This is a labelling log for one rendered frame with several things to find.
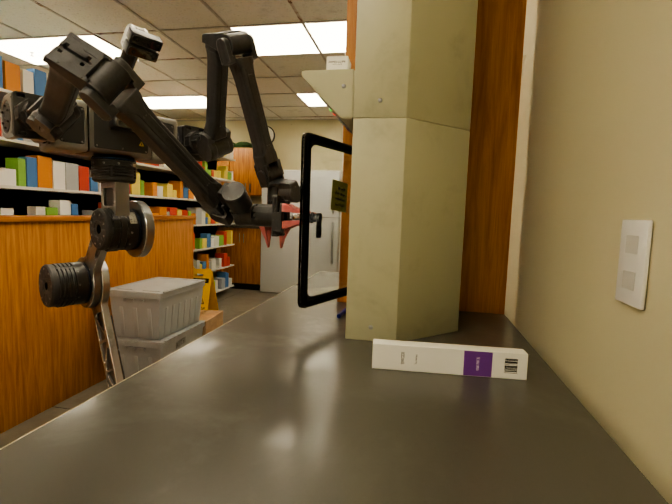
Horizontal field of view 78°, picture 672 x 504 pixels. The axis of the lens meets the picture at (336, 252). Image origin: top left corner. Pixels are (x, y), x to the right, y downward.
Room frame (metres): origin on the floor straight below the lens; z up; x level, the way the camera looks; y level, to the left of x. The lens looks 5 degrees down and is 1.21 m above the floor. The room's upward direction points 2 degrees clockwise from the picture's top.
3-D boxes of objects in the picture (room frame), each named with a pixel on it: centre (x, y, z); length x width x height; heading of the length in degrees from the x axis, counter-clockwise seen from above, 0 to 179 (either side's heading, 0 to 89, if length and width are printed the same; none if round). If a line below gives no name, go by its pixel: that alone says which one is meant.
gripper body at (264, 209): (1.07, 0.17, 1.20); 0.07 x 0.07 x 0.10; 78
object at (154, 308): (3.00, 1.27, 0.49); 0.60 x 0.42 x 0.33; 169
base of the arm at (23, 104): (1.16, 0.83, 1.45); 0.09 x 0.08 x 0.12; 141
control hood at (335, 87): (1.06, 0.00, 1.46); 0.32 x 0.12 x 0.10; 169
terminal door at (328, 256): (1.07, 0.00, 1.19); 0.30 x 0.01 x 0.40; 149
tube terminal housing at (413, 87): (1.02, -0.18, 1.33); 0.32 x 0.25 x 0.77; 169
